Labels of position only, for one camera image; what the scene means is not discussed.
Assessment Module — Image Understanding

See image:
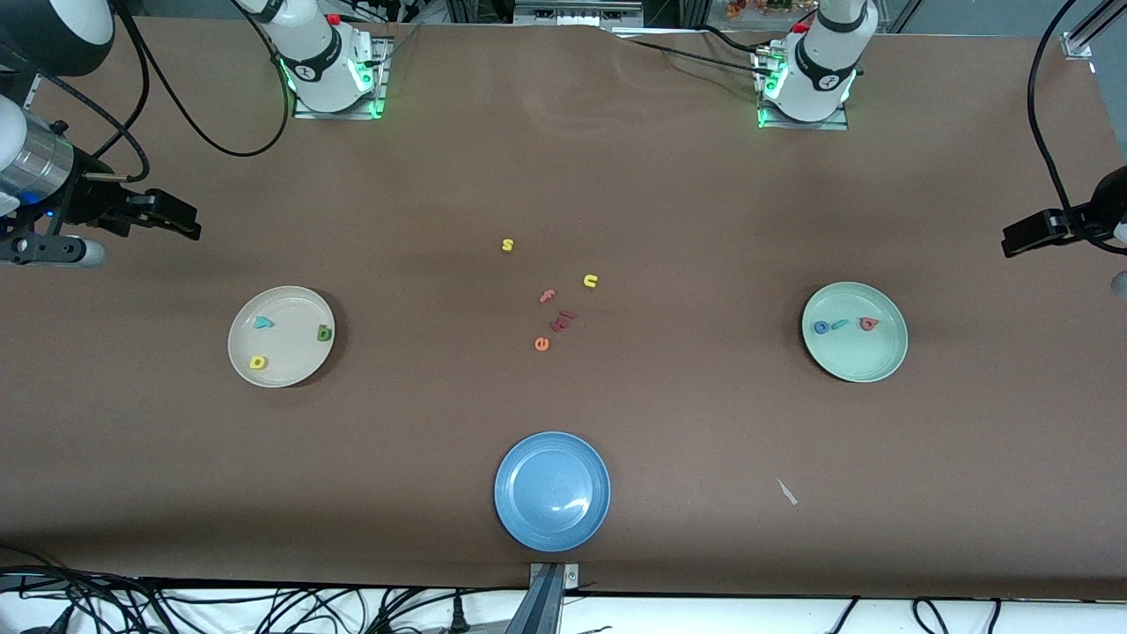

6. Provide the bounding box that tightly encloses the silver background box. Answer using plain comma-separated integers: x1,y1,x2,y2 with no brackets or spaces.
515,0,644,26

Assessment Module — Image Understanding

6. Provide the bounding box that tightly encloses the black base cable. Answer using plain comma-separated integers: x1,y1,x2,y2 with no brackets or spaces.
608,25,780,80

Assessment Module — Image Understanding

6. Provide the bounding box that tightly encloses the black floor cable bundle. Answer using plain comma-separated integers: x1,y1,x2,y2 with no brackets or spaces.
0,546,529,634

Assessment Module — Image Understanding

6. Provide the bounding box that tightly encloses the blue round plate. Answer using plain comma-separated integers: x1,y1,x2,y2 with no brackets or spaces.
493,431,612,554

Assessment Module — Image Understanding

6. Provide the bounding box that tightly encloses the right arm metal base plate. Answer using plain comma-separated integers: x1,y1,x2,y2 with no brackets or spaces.
292,35,393,121

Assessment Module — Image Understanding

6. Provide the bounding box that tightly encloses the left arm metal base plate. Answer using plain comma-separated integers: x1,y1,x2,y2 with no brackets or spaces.
757,48,851,131

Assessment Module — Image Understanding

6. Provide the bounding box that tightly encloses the beige round plate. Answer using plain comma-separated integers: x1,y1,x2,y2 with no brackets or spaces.
227,285,336,388

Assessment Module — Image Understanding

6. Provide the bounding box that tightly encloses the pale green round plate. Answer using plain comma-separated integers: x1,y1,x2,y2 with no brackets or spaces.
800,281,909,384

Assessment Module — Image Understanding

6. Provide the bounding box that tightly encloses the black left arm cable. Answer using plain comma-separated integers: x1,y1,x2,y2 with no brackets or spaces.
1028,0,1127,249

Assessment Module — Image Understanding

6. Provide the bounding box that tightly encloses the aluminium corner bracket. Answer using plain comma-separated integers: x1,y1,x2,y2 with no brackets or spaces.
1061,0,1127,61

